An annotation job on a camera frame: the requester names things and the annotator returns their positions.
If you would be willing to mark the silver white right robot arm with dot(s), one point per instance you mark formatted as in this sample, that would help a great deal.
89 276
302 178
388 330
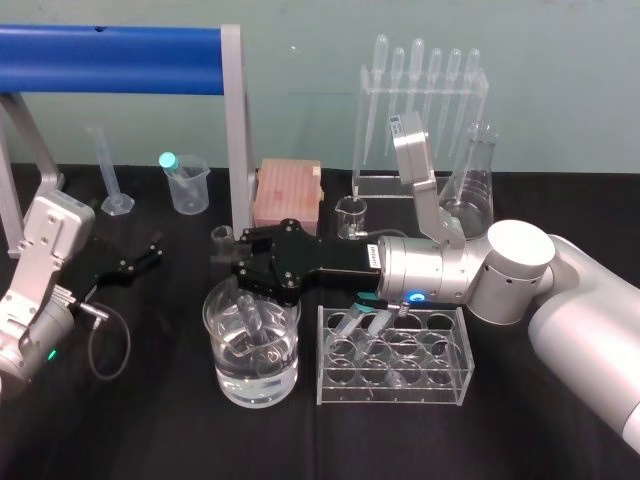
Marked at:
520 270

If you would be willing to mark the glass conical flask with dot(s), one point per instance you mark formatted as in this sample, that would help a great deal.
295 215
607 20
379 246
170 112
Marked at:
475 205

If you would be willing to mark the grey stand post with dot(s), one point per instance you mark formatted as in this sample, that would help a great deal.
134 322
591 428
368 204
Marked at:
239 150
30 135

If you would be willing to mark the clear glass test tube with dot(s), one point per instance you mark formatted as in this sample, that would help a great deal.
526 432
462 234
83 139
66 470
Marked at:
223 241

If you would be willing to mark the clear acrylic pipette stand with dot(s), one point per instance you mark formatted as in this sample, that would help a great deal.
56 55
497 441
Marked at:
380 186

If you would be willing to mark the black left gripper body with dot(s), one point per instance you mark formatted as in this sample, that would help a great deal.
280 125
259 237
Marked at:
114 279

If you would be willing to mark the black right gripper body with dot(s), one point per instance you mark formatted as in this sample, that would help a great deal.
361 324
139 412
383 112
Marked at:
325 260

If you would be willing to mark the clear acrylic test tube rack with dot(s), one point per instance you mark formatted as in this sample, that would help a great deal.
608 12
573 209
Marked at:
450 382

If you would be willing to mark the clear plastic graduated cylinder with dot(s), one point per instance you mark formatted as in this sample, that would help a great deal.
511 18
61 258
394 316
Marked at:
116 202

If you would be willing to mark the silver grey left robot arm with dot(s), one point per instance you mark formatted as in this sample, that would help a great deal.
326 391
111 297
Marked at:
50 225

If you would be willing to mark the small glass beaker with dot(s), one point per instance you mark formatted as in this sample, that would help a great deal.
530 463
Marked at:
350 220

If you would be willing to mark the clear plastic measuring beaker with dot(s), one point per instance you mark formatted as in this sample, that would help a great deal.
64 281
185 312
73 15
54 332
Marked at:
192 197

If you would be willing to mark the large glass beaker with water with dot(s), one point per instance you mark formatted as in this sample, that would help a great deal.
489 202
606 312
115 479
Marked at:
260 382

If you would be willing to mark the pink pipette tip box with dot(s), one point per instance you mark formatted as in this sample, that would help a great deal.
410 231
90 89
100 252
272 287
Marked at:
286 192

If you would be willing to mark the black table cloth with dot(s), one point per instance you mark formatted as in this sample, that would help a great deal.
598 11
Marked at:
160 430

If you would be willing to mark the blue horizontal tube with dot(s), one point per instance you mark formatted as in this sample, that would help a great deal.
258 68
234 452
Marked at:
110 60

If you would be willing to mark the teal capped centrifuge tube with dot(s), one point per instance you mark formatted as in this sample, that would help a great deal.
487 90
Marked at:
169 161

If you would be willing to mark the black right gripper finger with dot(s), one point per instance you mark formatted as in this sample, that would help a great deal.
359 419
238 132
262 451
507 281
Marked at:
257 280
255 242

